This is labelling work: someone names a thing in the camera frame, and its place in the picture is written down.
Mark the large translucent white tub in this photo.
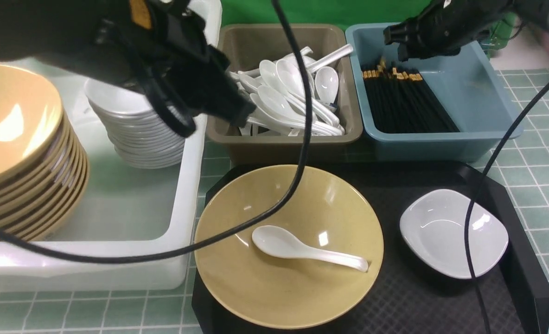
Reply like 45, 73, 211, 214
0, 58, 207, 292

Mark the white square sauce dish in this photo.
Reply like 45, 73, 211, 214
400, 189, 509, 279

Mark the yellow noodle bowl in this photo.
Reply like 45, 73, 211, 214
194, 167, 384, 329

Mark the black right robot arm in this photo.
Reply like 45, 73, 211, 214
383, 0, 549, 61

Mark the pile of white spoons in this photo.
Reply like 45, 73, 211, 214
229, 44, 354, 136

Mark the white ceramic soup spoon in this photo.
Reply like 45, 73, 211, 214
251, 225, 370, 272

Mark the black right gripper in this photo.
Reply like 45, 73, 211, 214
384, 0, 513, 61

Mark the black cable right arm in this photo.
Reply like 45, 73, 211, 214
463, 60, 549, 334

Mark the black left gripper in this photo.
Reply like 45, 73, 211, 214
126, 0, 255, 137

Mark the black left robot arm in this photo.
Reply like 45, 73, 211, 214
0, 0, 255, 137

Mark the stack of white dishes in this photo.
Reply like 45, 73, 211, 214
84, 79, 185, 169

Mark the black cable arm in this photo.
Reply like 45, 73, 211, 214
463, 60, 549, 334
0, 0, 313, 265

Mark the blue plastic chopstick bin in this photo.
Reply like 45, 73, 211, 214
345, 23, 520, 162

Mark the black serving tray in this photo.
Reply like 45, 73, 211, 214
191, 161, 549, 334

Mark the stack of yellow bowls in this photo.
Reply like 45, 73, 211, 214
0, 64, 90, 241

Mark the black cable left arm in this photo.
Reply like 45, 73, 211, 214
0, 0, 313, 265

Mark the bundle of black chopsticks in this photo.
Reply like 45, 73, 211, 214
361, 57, 460, 135

